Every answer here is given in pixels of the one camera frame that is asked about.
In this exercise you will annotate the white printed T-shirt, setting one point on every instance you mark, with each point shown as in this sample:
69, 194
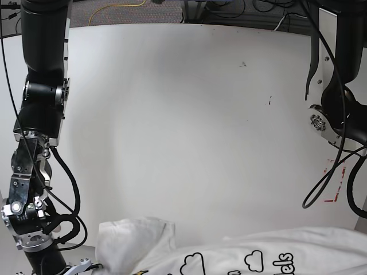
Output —
147, 246

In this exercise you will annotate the red tape rectangle marking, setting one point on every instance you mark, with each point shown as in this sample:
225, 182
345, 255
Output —
333, 189

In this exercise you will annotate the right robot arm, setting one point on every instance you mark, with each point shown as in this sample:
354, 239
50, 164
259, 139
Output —
29, 212

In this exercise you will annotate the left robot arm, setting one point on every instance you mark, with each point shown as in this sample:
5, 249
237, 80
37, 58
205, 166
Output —
337, 42

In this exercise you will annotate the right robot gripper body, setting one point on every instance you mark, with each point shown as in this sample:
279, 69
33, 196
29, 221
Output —
52, 262

